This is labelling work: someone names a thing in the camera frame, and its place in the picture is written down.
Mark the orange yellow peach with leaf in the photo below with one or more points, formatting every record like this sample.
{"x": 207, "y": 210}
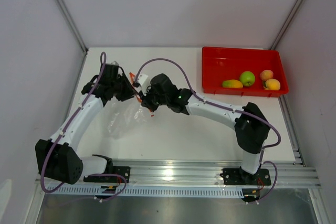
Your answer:
{"x": 272, "y": 84}

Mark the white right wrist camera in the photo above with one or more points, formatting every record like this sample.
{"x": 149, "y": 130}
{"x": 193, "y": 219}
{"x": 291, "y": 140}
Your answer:
{"x": 141, "y": 81}

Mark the white slotted cable duct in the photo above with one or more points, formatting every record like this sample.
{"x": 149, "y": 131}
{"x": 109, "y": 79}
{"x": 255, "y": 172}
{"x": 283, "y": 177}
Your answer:
{"x": 157, "y": 191}

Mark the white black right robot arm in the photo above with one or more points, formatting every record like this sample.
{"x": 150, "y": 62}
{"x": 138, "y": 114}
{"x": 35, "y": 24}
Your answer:
{"x": 248, "y": 122}

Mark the pink yellow peach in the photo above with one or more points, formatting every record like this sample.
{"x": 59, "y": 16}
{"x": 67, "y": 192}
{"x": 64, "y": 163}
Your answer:
{"x": 266, "y": 75}

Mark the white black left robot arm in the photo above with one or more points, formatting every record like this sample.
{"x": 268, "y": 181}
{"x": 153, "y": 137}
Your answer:
{"x": 57, "y": 157}

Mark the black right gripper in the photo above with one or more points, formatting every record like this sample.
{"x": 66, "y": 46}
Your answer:
{"x": 145, "y": 102}

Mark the red plastic tray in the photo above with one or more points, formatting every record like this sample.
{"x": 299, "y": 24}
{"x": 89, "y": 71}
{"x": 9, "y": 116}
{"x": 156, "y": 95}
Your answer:
{"x": 220, "y": 64}

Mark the aluminium corner post right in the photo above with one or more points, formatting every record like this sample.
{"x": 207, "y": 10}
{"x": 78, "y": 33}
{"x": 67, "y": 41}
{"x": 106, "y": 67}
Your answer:
{"x": 287, "y": 23}

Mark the green yellow mango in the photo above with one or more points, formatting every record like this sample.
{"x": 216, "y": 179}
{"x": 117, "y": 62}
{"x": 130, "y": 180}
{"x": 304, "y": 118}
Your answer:
{"x": 236, "y": 84}

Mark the aluminium corner post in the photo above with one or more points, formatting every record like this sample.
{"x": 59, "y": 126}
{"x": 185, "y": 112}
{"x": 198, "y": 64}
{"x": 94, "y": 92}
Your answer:
{"x": 287, "y": 23}
{"x": 71, "y": 24}

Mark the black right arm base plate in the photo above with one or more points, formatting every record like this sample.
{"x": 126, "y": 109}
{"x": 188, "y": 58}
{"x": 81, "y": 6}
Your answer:
{"x": 237, "y": 176}

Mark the clear zip bag orange zipper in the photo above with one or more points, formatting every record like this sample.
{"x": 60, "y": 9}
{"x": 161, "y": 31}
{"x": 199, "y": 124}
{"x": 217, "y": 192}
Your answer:
{"x": 122, "y": 117}

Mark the green apple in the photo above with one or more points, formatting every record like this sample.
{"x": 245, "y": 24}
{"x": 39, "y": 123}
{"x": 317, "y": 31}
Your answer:
{"x": 247, "y": 78}

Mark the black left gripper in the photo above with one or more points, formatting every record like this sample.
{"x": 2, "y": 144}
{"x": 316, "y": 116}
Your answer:
{"x": 129, "y": 90}

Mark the aluminium corner post left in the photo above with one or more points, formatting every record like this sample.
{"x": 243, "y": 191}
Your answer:
{"x": 71, "y": 24}

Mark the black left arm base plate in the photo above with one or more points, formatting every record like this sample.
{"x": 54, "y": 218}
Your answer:
{"x": 118, "y": 174}

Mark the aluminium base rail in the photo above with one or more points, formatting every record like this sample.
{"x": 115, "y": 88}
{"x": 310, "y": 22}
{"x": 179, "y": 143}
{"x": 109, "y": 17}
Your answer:
{"x": 206, "y": 174}

